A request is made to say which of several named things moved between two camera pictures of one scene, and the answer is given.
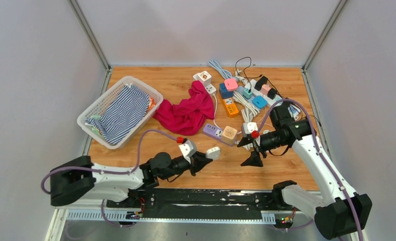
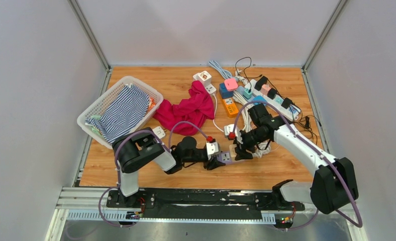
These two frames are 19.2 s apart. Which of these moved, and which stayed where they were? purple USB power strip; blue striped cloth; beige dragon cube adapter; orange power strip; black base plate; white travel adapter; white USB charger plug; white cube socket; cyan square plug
Moved: white USB charger plug; beige dragon cube adapter; purple USB power strip
Stayed: white cube socket; cyan square plug; black base plate; white travel adapter; blue striped cloth; orange power strip
